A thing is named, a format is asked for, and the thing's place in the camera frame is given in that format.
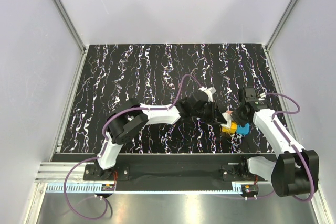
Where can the aluminium frame post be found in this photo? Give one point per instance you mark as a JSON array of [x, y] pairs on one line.
[[69, 24], [286, 14]]

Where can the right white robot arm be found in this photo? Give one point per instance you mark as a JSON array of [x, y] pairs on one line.
[[296, 169]]

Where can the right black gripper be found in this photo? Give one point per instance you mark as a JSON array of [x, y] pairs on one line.
[[234, 115]]

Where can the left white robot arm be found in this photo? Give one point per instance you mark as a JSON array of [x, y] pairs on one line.
[[128, 120]]

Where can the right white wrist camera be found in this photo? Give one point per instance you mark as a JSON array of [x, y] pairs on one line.
[[262, 96]]

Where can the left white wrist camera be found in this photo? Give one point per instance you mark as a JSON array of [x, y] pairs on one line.
[[209, 92]]

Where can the left aluminium frame post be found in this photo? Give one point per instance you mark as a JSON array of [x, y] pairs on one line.
[[69, 24]]

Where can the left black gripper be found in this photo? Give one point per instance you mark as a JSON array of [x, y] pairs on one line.
[[215, 115]]

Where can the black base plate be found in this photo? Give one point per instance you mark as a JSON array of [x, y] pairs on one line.
[[173, 172]]

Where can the blue folding extension socket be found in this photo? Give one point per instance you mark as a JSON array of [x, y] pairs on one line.
[[243, 130]]

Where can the right aluminium frame post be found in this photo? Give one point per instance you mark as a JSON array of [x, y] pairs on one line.
[[286, 14]]

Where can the slotted cable duct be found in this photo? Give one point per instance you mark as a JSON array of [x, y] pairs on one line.
[[80, 188]]

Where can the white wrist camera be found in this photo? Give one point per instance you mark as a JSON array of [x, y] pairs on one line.
[[262, 96], [209, 92]]

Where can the yellow socket cube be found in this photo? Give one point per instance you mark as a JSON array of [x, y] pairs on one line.
[[229, 128]]

